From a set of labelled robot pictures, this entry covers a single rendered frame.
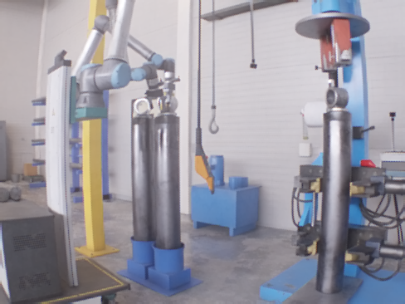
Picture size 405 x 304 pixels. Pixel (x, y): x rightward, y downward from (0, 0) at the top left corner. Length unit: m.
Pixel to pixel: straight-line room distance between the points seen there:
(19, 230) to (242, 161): 3.94
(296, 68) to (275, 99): 0.56
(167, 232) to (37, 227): 1.24
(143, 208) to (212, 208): 1.86
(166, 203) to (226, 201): 1.89
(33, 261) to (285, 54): 4.20
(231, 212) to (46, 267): 3.01
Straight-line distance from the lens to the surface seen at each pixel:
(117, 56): 2.07
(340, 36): 2.38
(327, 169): 2.44
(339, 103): 2.47
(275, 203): 5.08
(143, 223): 3.14
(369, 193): 2.35
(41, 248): 2.11
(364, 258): 2.48
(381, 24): 4.68
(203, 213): 4.93
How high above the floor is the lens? 1.27
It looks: 1 degrees down
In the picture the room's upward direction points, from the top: straight up
